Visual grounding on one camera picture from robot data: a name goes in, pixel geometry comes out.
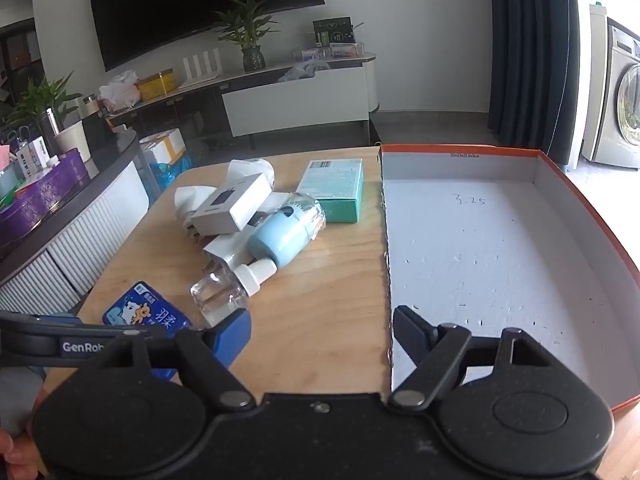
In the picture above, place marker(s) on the dark blue curtain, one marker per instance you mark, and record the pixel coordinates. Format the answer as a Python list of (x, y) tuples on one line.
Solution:
[(534, 92)]

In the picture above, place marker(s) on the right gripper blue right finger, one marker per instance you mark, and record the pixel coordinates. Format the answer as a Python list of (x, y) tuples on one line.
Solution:
[(413, 333)]

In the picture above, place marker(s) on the yellow box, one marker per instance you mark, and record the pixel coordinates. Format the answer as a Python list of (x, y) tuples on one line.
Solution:
[(159, 84)]

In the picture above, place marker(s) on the silver washing machine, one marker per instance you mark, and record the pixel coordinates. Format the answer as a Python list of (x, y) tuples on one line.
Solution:
[(611, 135)]

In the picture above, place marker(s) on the teal cardboard box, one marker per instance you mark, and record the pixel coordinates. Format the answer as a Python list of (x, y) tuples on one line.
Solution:
[(337, 184)]

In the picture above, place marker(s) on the cardboard box on floor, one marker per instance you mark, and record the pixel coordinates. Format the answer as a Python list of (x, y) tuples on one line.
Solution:
[(164, 147)]

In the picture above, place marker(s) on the white ribbed counter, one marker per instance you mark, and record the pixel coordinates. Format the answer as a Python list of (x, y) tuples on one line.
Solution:
[(54, 267)]

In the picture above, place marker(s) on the left hand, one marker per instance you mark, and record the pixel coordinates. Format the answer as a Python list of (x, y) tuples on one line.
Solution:
[(18, 449)]

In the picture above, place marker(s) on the blue plastic bag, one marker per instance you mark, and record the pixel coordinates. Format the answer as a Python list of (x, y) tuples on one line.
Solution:
[(165, 174)]

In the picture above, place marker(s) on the white tv cabinet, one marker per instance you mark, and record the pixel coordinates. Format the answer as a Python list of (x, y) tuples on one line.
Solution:
[(262, 102)]

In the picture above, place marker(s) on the blue dental floss box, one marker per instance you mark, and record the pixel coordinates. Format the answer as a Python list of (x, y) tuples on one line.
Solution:
[(143, 305)]

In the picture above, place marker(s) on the white charger box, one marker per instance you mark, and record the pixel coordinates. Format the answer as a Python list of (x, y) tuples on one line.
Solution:
[(230, 208)]

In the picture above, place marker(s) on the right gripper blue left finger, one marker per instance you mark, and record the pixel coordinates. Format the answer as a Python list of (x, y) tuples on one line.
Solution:
[(229, 337)]

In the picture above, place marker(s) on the white plastic bag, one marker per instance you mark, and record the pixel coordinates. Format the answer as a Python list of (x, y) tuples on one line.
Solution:
[(121, 92)]

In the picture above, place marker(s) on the green black picture box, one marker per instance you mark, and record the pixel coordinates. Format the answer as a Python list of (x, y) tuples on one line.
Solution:
[(333, 31)]

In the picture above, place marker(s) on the light blue toothpick jar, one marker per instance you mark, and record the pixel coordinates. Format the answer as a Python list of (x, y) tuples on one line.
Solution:
[(284, 234)]

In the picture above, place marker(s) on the leafy plant white pot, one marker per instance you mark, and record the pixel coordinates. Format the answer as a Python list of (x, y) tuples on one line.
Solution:
[(44, 106)]

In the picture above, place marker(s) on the white plug adapter green logo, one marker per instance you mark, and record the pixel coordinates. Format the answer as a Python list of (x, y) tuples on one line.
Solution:
[(241, 168)]

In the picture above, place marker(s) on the potted green plant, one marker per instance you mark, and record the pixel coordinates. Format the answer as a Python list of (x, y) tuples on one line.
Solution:
[(245, 24)]

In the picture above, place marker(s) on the purple box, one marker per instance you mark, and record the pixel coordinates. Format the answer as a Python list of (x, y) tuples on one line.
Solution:
[(34, 202)]

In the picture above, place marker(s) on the orange white cardboard tray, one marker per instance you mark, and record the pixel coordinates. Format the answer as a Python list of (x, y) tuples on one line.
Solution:
[(490, 238)]

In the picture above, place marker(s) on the white router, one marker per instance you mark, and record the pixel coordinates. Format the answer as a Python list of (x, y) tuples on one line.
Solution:
[(200, 68)]

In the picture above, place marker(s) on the clear glass liquid bottle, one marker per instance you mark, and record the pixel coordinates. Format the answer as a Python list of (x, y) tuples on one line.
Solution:
[(224, 290)]

